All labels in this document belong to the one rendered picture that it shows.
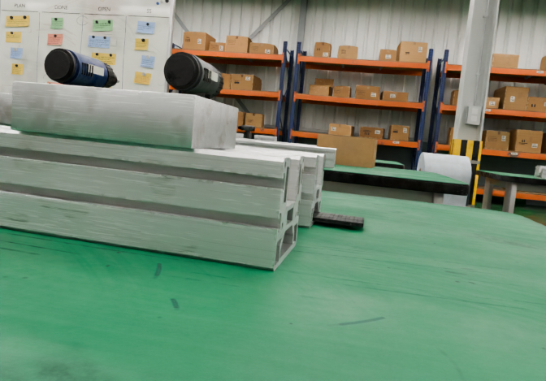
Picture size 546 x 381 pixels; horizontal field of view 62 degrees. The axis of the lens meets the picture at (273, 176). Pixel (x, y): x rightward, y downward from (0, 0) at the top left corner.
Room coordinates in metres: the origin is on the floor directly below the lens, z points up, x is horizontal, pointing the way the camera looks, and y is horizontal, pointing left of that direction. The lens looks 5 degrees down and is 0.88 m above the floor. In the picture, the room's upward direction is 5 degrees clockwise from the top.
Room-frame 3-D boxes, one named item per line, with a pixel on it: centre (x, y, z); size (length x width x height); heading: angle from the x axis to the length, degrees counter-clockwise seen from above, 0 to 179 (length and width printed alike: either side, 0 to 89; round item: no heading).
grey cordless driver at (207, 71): (0.80, 0.14, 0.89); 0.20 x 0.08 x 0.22; 170
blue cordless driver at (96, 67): (0.87, 0.36, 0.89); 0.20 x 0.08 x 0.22; 170
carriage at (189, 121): (0.41, 0.13, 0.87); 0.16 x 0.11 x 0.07; 78
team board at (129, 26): (3.61, 1.57, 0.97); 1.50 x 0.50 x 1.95; 79
